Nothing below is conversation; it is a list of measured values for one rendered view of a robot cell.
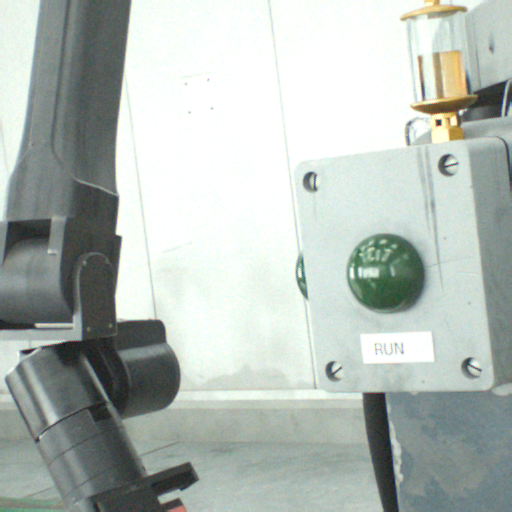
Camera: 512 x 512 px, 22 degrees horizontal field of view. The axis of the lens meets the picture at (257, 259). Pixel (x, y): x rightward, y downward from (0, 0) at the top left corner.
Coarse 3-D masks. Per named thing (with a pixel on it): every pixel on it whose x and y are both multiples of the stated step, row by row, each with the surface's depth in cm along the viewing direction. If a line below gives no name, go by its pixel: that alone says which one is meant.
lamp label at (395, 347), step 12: (360, 336) 50; (372, 336) 50; (384, 336) 50; (396, 336) 49; (408, 336) 49; (420, 336) 49; (372, 348) 50; (384, 348) 50; (396, 348) 49; (408, 348) 49; (420, 348) 49; (432, 348) 48; (372, 360) 50; (384, 360) 50; (396, 360) 49; (408, 360) 49; (420, 360) 49; (432, 360) 48
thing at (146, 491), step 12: (132, 492) 83; (144, 492) 84; (96, 504) 81; (108, 504) 82; (120, 504) 82; (132, 504) 83; (144, 504) 83; (156, 504) 84; (168, 504) 85; (180, 504) 85
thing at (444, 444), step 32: (480, 128) 57; (416, 416) 54; (448, 416) 54; (480, 416) 53; (416, 448) 55; (448, 448) 54; (480, 448) 53; (416, 480) 55; (448, 480) 54; (480, 480) 53
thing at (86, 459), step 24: (48, 432) 85; (72, 432) 85; (96, 432) 85; (120, 432) 86; (48, 456) 86; (72, 456) 85; (96, 456) 85; (120, 456) 85; (72, 480) 85; (96, 480) 84; (120, 480) 84; (144, 480) 85; (168, 480) 87; (192, 480) 88; (72, 504) 85
